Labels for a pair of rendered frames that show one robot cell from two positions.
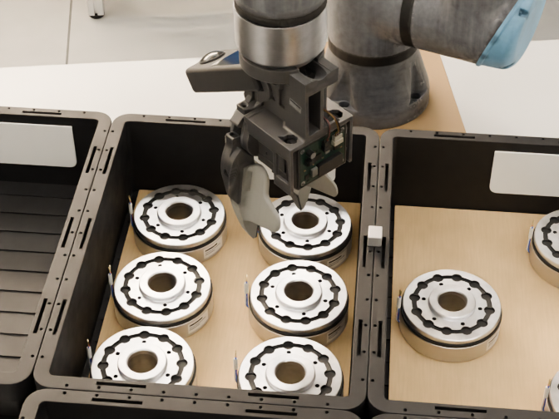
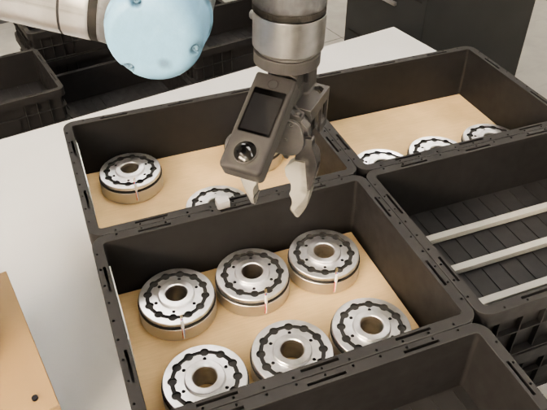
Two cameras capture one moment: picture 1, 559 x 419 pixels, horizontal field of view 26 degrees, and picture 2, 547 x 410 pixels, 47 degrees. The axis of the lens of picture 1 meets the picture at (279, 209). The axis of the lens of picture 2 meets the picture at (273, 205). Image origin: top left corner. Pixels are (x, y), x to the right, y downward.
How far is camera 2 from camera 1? 127 cm
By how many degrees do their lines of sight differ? 80
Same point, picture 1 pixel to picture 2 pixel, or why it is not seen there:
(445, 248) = not seen: hidden behind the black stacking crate
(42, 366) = (460, 320)
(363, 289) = (271, 198)
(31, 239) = not seen: outside the picture
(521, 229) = (113, 211)
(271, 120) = (306, 99)
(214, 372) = (330, 311)
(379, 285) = (263, 193)
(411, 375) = not seen: hidden behind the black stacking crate
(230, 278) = (239, 339)
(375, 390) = (344, 172)
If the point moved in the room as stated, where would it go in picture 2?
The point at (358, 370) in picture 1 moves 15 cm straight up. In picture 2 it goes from (336, 181) to (343, 91)
